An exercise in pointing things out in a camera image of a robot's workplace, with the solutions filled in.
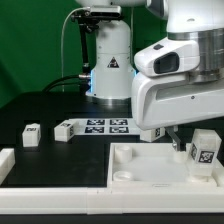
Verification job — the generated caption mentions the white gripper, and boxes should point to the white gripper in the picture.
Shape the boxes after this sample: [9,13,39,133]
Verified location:
[132,73,224,152]

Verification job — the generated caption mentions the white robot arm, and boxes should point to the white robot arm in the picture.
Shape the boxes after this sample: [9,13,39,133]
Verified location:
[130,0,224,131]

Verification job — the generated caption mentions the white U-shaped obstacle fence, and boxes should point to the white U-shaped obstacle fence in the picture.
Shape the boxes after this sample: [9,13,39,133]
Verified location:
[0,149,224,214]

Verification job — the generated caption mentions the AprilTag marker sheet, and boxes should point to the AprilTag marker sheet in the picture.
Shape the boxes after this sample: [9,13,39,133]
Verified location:
[74,118,140,135]

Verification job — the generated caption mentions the green backdrop curtain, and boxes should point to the green backdrop curtain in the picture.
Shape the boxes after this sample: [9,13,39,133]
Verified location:
[0,0,171,109]

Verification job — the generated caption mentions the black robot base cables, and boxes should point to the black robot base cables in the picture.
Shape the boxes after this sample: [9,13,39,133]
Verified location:
[41,75,92,93]

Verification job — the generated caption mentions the black camera on stand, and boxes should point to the black camera on stand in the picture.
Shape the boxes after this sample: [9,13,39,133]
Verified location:
[70,5,122,79]

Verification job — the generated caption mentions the white camera cable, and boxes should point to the white camera cable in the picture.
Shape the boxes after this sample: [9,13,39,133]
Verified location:
[60,7,88,93]

